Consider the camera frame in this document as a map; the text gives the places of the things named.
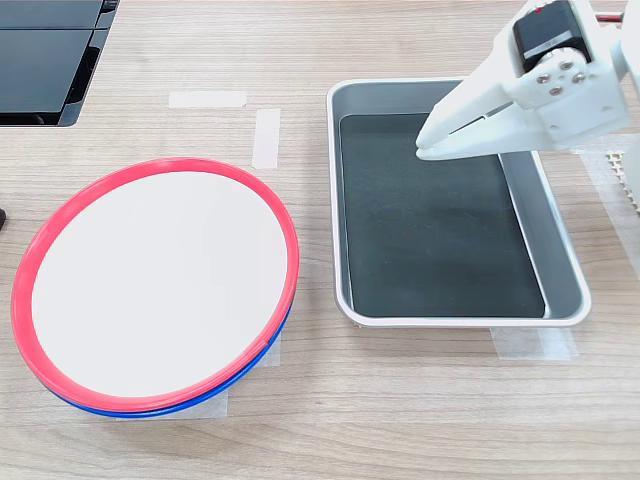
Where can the red-rimmed round white plate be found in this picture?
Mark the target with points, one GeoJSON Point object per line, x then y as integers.
{"type": "Point", "coordinates": [160, 280]}

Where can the black mat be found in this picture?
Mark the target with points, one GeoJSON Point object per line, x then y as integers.
{"type": "Point", "coordinates": [425, 240]}

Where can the steel tray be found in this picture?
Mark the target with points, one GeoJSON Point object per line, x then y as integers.
{"type": "Point", "coordinates": [565, 280]}

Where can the blue-rimmed round white plate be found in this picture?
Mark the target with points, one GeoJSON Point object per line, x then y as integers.
{"type": "Point", "coordinates": [272, 342]}

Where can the black flat electronic device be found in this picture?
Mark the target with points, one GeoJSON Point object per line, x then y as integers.
{"type": "Point", "coordinates": [40, 70]}

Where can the small dark object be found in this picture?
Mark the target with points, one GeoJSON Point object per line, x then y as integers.
{"type": "Point", "coordinates": [2, 220]}

